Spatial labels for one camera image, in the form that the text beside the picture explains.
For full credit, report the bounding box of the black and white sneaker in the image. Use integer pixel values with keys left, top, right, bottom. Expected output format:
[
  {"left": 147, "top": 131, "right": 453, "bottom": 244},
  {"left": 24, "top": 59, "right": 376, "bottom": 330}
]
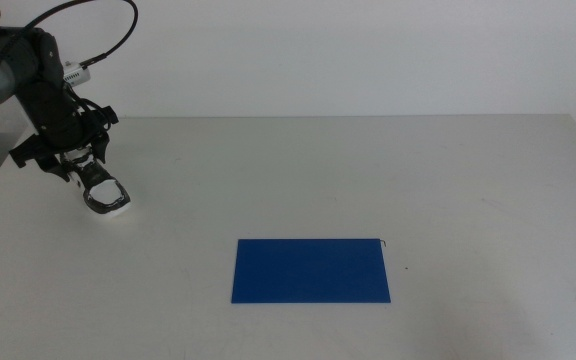
[{"left": 64, "top": 149, "right": 132, "bottom": 218}]

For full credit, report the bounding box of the blue rectangular mat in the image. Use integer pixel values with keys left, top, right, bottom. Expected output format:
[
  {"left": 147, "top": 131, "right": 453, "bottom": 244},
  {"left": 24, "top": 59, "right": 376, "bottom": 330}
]
[{"left": 230, "top": 238, "right": 392, "bottom": 305}]

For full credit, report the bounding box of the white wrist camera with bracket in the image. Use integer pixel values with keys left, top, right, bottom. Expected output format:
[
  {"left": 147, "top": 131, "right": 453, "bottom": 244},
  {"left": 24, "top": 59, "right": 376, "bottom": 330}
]
[{"left": 61, "top": 60, "right": 92, "bottom": 86}]

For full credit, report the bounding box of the black braided camera cable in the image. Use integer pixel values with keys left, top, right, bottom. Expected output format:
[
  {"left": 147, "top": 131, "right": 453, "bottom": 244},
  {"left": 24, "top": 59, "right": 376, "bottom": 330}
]
[{"left": 0, "top": 0, "right": 140, "bottom": 211}]

